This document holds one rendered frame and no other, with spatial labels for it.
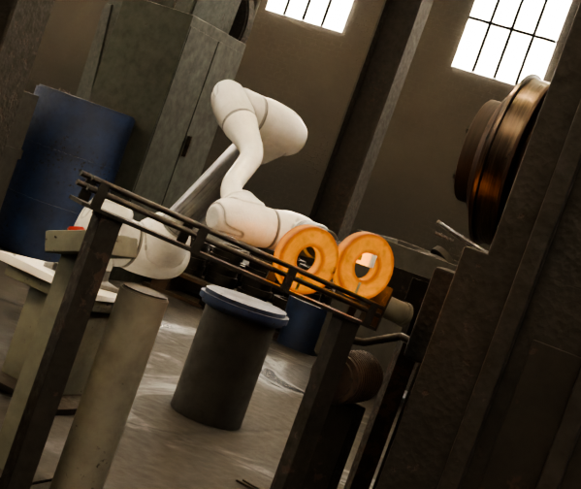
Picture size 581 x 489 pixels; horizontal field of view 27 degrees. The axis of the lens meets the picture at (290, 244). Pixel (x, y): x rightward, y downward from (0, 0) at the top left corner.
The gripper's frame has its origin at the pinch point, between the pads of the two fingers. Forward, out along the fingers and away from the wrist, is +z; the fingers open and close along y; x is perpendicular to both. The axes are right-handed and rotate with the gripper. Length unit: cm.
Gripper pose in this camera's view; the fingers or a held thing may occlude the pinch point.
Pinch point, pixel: (364, 258)
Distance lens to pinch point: 283.0
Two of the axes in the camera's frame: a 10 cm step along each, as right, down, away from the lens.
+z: 5.1, 1.9, -8.4
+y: -8.0, -2.5, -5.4
